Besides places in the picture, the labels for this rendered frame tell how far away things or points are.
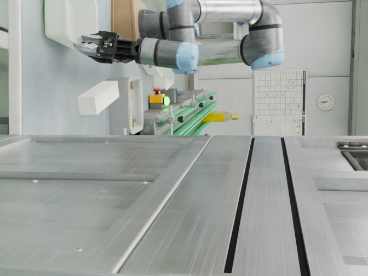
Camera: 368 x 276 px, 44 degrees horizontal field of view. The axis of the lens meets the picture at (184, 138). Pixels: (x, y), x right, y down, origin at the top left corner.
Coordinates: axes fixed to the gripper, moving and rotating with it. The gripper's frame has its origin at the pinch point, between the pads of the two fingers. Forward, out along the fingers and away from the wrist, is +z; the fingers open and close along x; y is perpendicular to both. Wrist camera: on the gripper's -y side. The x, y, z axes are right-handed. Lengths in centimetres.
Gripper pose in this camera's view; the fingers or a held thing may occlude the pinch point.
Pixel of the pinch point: (79, 44)
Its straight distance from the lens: 137.3
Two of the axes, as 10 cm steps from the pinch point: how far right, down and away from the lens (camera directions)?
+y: -1.9, 0.4, -9.8
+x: -1.4, 9.9, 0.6
